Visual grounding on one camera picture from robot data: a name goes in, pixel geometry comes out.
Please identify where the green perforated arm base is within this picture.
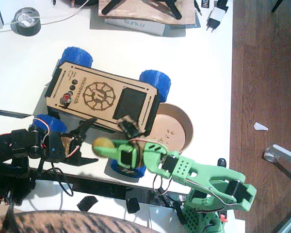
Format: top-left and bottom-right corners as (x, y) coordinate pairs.
(183, 191), (224, 233)

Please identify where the round wooden bowl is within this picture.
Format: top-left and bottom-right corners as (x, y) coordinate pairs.
(145, 103), (194, 153)

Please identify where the blue rover wheel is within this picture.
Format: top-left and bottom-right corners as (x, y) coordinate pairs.
(111, 159), (146, 179)
(60, 46), (93, 68)
(138, 69), (172, 103)
(32, 114), (67, 134)

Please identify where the black flat bar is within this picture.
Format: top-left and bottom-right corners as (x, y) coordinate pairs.
(24, 167), (192, 207)

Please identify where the black tape piece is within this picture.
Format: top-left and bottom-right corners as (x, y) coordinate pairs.
(77, 195), (98, 212)

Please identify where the crumpled dark tape piece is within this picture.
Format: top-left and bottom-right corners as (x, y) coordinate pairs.
(125, 197), (140, 214)

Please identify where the wooden microrover chassis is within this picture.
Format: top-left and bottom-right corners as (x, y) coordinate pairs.
(45, 62), (161, 136)

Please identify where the thin black strip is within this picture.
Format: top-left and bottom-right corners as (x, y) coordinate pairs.
(0, 108), (36, 119)

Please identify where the brown striped fuzzy object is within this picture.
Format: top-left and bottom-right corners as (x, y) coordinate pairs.
(0, 210), (161, 233)

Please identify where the black tape roll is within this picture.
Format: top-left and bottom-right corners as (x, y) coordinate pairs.
(11, 7), (42, 37)

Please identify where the white SUNLU box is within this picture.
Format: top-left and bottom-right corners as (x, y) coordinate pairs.
(104, 18), (166, 36)

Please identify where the black tripod leg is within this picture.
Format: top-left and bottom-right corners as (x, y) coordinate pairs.
(163, 0), (182, 20)
(101, 0), (124, 15)

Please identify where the brown wooden board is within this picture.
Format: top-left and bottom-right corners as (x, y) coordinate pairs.
(98, 0), (196, 26)

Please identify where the white paper scrap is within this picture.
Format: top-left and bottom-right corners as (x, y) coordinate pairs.
(254, 122), (269, 132)

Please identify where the grey metal furniture leg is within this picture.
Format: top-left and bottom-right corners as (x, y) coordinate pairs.
(263, 144), (291, 168)

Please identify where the black pen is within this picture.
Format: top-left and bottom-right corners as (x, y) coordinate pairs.
(193, 0), (202, 17)

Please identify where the white black power adapter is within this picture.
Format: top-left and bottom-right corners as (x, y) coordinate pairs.
(205, 0), (230, 33)

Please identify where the black floor object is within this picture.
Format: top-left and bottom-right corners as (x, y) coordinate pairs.
(271, 0), (285, 13)

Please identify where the black thin cable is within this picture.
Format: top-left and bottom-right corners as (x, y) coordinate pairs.
(50, 162), (74, 197)

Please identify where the black clamp handle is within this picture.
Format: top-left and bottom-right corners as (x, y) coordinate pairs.
(173, 200), (188, 225)
(157, 191), (173, 209)

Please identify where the white cable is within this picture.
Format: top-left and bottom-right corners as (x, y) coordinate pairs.
(0, 0), (90, 34)

